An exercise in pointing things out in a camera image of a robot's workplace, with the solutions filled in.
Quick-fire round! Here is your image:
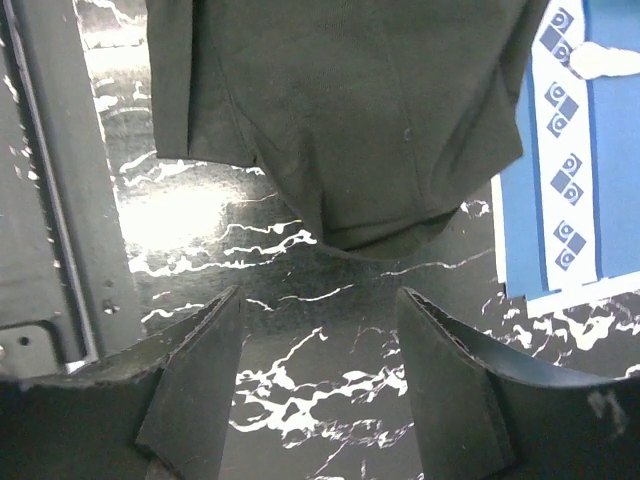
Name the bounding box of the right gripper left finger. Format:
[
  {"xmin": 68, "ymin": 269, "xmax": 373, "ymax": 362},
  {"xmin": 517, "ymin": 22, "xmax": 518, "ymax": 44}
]
[{"xmin": 1, "ymin": 287, "xmax": 245, "ymax": 479}]

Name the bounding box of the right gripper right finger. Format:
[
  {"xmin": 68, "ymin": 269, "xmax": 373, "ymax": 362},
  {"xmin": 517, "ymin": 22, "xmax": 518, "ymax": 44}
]
[{"xmin": 396, "ymin": 288, "xmax": 639, "ymax": 480}]

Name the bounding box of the black button shirt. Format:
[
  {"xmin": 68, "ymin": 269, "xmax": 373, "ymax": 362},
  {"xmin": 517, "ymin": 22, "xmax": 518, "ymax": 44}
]
[{"xmin": 146, "ymin": 1, "xmax": 547, "ymax": 260}]

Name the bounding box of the blue patterned placemat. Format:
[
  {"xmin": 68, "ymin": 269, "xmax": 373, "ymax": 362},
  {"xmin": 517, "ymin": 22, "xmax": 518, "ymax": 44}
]
[{"xmin": 491, "ymin": 1, "xmax": 639, "ymax": 317}]

